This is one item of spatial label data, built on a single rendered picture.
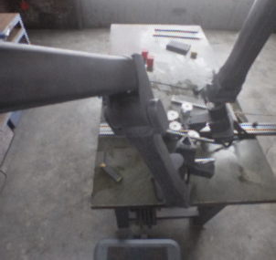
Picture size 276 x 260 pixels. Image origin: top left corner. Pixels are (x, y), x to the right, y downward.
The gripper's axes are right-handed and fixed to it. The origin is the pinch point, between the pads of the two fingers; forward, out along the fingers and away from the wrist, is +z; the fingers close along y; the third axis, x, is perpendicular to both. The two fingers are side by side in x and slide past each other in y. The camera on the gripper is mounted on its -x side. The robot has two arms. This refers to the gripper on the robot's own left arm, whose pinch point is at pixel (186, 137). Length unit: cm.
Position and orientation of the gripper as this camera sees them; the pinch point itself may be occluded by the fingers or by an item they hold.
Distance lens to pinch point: 80.3
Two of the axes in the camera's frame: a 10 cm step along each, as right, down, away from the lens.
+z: 2.6, -7.4, 6.3
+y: 0.3, -6.4, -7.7
